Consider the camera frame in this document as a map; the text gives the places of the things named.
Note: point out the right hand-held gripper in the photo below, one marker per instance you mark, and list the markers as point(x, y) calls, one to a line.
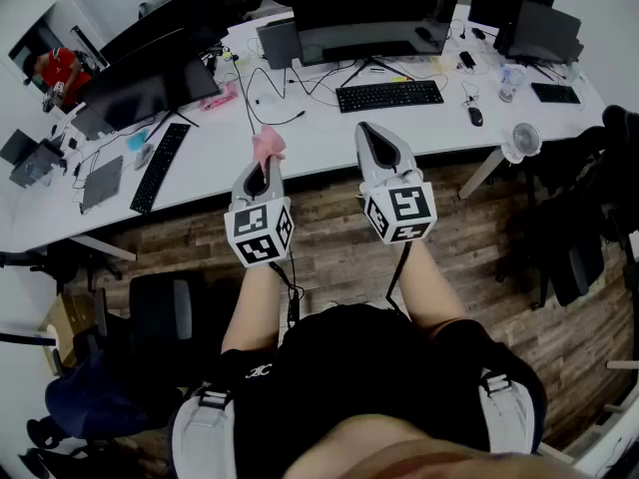
point(404, 212)

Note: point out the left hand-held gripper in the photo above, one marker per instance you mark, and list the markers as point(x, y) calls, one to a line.
point(259, 232)

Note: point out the pink cloth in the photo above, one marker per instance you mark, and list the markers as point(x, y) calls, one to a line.
point(268, 143)

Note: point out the curved black monitor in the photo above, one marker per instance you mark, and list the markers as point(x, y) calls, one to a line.
point(369, 18)

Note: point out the person's left forearm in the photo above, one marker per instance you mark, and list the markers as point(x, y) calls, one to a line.
point(254, 307)

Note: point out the person's right forearm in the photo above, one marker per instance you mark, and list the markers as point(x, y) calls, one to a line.
point(429, 287)

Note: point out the wide black keyboard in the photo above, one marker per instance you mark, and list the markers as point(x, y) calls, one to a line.
point(389, 95)

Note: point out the yellow red pen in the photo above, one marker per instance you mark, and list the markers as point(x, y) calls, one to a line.
point(403, 78)

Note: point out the pink box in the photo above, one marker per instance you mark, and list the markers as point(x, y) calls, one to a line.
point(219, 98)

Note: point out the black computer mouse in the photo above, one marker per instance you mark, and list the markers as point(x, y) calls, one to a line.
point(475, 117)

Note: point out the slim black keyboard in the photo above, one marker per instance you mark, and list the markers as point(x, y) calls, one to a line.
point(160, 167)

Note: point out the pale yellow packet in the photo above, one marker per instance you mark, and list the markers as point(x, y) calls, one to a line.
point(447, 64)

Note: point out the grey computer mouse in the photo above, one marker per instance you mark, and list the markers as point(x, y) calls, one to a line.
point(144, 155)

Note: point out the black power adapter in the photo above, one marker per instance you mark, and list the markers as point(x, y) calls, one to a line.
point(478, 33)
point(466, 59)

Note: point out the small yellow green item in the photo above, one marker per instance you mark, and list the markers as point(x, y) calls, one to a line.
point(229, 57)

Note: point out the white desk fan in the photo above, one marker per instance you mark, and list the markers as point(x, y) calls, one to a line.
point(523, 140)

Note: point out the clear plastic bottle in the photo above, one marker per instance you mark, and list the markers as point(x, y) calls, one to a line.
point(509, 85)

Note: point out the grey laptop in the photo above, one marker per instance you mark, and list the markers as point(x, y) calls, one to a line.
point(102, 183)

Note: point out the small black keyboard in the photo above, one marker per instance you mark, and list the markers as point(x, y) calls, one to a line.
point(555, 93)

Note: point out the grey jacket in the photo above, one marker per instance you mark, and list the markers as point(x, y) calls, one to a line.
point(160, 0)

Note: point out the pale green bottle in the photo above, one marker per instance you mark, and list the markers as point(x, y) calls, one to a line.
point(574, 72)

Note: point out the person's black shirt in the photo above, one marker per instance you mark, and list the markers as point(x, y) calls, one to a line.
point(359, 367)

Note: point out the cardboard box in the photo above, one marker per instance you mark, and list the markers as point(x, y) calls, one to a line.
point(67, 327)

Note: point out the dark blue bag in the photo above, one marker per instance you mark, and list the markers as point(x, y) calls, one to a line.
point(95, 397)

